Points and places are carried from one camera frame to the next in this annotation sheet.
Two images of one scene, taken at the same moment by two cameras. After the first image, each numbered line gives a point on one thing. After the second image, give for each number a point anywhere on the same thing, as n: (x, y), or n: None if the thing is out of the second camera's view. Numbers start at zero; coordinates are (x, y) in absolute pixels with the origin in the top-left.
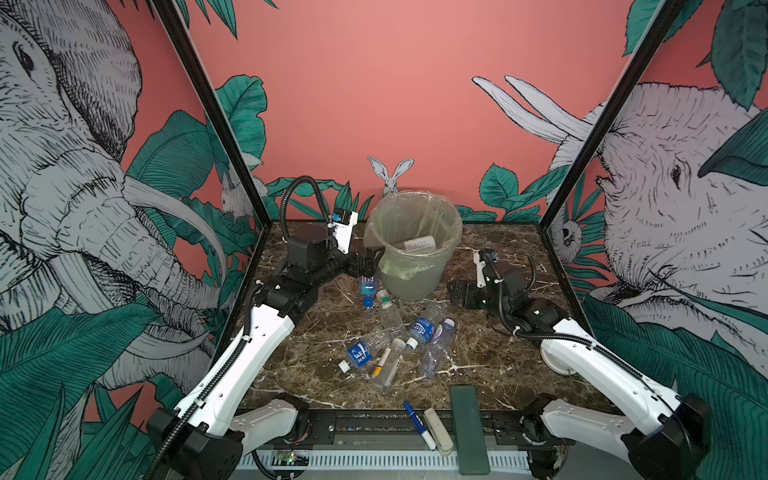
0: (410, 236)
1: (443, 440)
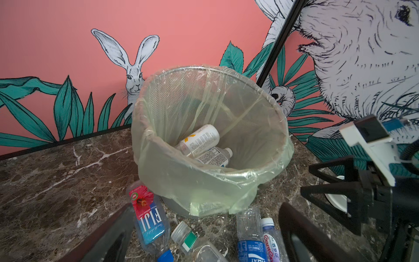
0: (172, 103)
1: None
